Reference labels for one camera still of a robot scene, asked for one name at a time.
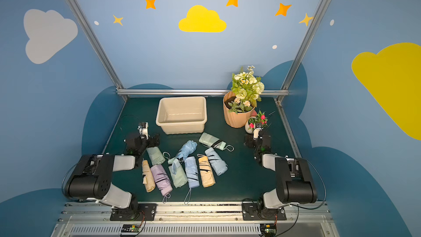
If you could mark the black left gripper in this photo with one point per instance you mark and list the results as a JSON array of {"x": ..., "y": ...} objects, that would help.
[{"x": 152, "y": 140}]

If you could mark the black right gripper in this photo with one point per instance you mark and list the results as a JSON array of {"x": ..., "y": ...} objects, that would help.
[{"x": 250, "y": 140}]

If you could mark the light blue umbrella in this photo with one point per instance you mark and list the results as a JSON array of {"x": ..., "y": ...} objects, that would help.
[
  {"x": 187, "y": 149},
  {"x": 216, "y": 162},
  {"x": 192, "y": 175}
]

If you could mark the mint green umbrella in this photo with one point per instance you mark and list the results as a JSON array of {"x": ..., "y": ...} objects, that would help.
[
  {"x": 156, "y": 156},
  {"x": 177, "y": 172},
  {"x": 211, "y": 141}
]

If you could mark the beige yellow umbrella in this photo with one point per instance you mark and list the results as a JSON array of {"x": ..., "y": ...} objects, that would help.
[{"x": 206, "y": 171}]

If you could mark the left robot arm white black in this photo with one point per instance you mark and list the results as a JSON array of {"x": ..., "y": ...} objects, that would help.
[{"x": 91, "y": 180}]

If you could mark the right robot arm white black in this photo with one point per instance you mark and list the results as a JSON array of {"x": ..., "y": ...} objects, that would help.
[{"x": 294, "y": 183}]

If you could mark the beige umbrella left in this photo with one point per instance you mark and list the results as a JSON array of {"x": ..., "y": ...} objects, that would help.
[{"x": 148, "y": 180}]

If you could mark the beige plastic storage box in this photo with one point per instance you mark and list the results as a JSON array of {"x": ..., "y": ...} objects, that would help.
[{"x": 182, "y": 115}]

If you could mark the lilac purple umbrella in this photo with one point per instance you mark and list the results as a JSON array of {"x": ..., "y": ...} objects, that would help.
[{"x": 162, "y": 181}]

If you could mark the small white pot pink flowers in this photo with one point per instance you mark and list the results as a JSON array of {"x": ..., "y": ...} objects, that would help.
[{"x": 258, "y": 120}]

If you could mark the terracotta pot with white flowers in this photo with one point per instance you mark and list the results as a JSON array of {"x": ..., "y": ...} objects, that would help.
[{"x": 240, "y": 103}]

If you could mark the left circuit board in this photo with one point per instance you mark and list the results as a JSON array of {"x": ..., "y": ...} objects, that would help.
[{"x": 131, "y": 229}]

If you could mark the circuit board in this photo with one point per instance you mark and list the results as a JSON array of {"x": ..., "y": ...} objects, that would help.
[
  {"x": 131, "y": 229},
  {"x": 268, "y": 230}
]

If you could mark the right circuit board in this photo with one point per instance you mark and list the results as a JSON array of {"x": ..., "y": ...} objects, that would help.
[{"x": 268, "y": 230}]

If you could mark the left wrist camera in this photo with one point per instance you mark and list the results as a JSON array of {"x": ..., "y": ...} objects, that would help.
[{"x": 143, "y": 130}]

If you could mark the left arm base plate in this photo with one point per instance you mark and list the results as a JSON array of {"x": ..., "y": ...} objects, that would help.
[{"x": 141, "y": 212}]

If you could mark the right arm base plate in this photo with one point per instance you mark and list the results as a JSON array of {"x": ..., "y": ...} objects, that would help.
[{"x": 253, "y": 212}]

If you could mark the aluminium mounting rail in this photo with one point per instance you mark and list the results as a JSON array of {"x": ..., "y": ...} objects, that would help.
[{"x": 196, "y": 219}]

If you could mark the aluminium frame left post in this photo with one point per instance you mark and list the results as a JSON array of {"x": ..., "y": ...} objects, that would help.
[{"x": 88, "y": 31}]

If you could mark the aluminium frame post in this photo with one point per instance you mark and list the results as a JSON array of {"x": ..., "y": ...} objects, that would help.
[
  {"x": 88, "y": 31},
  {"x": 305, "y": 44}
]

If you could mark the aluminium frame right post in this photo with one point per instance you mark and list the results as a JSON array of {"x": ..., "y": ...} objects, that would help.
[{"x": 305, "y": 44}]

